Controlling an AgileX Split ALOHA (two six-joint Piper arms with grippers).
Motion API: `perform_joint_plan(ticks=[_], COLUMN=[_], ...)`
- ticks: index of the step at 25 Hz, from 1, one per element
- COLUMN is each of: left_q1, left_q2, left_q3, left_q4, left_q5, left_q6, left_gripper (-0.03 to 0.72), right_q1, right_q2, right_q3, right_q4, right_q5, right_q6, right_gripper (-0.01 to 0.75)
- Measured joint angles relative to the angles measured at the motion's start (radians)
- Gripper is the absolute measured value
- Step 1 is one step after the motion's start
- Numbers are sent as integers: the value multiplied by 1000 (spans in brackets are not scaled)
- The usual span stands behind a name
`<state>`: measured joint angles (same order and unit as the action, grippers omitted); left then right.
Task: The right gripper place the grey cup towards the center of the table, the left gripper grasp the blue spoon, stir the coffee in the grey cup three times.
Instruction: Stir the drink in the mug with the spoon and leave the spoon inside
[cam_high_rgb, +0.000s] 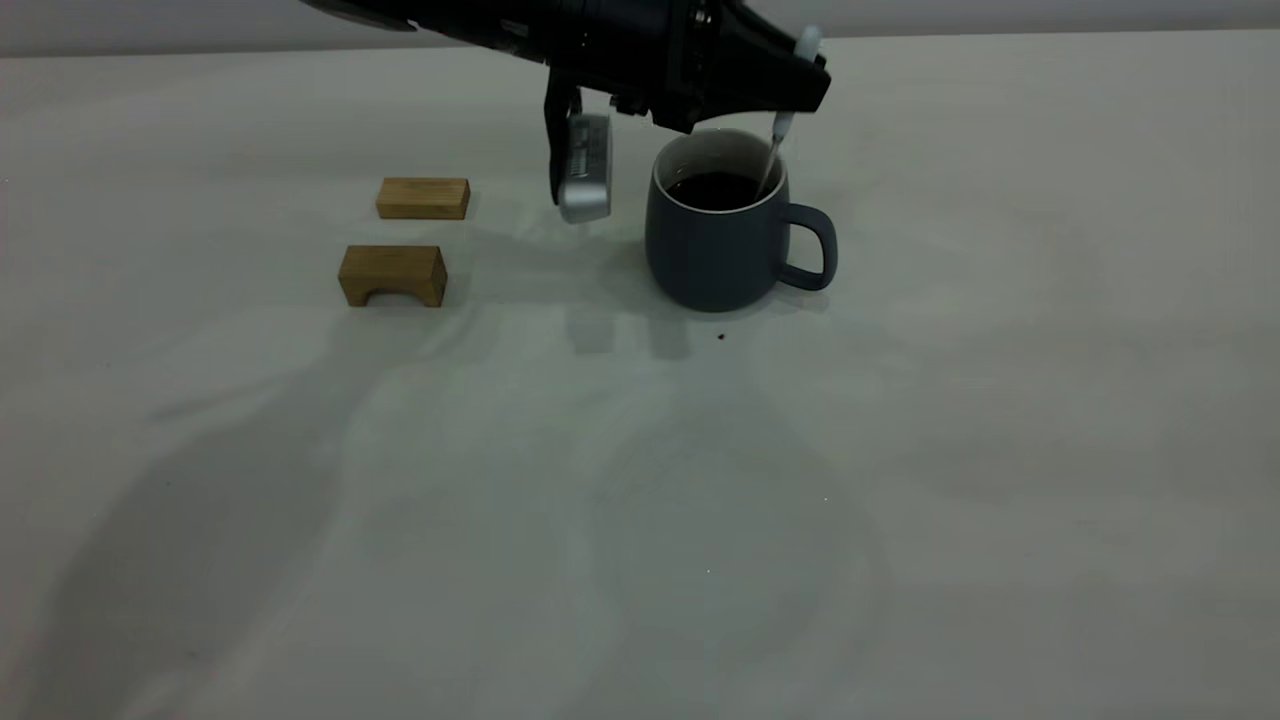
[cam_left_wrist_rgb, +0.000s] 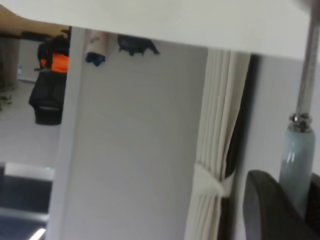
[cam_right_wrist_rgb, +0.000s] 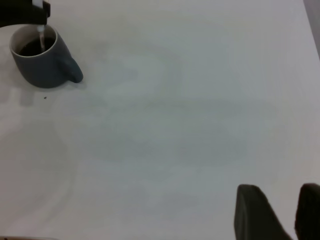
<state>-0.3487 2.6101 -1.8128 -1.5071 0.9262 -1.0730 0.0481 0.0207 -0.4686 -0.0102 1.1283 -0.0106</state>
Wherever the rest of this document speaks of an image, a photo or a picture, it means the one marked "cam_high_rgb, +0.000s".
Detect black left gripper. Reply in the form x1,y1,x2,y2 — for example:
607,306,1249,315
575,0,833,135

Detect spoon with pale blue handle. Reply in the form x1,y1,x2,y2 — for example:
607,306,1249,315
757,24,824,201

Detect dark grey ceramic mug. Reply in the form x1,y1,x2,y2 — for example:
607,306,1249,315
644,127,839,314

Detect flat rectangular wooden block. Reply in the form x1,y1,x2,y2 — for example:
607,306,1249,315
376,177,472,221

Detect arched wooden block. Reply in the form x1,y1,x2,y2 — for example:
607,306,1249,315
338,244,448,309

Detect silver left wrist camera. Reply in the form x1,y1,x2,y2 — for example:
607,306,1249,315
544,68,613,224

